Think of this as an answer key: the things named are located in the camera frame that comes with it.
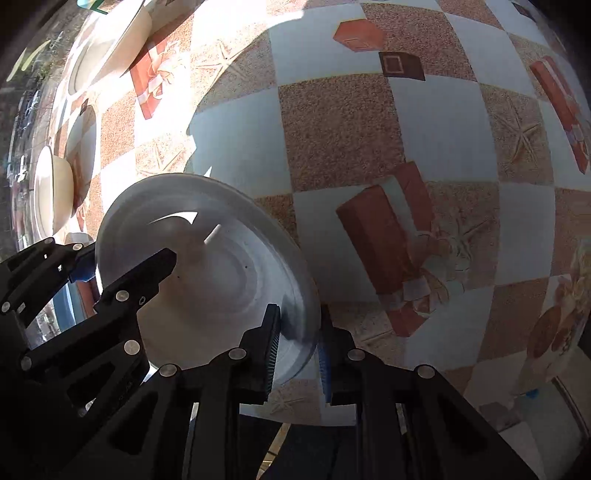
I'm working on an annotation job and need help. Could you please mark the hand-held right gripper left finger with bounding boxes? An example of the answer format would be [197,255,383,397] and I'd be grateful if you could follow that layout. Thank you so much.
[60,303,283,480]

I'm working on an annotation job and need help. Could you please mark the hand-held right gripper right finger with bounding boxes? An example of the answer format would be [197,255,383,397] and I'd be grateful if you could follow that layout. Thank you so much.
[318,305,539,480]

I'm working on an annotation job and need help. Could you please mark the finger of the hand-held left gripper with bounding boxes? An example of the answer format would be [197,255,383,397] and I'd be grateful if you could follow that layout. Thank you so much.
[0,237,98,324]
[19,248,177,418]

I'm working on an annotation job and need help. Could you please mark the white plate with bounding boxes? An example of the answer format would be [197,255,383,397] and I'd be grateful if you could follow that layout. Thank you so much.
[95,173,321,386]
[65,105,100,186]

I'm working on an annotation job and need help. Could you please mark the cream bowl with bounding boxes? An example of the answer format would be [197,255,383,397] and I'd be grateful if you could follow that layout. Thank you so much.
[32,145,77,241]
[99,0,154,80]
[67,28,122,100]

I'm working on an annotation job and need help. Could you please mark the checkered patterned tablecloth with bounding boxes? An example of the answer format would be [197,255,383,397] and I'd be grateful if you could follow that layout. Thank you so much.
[44,0,591,423]

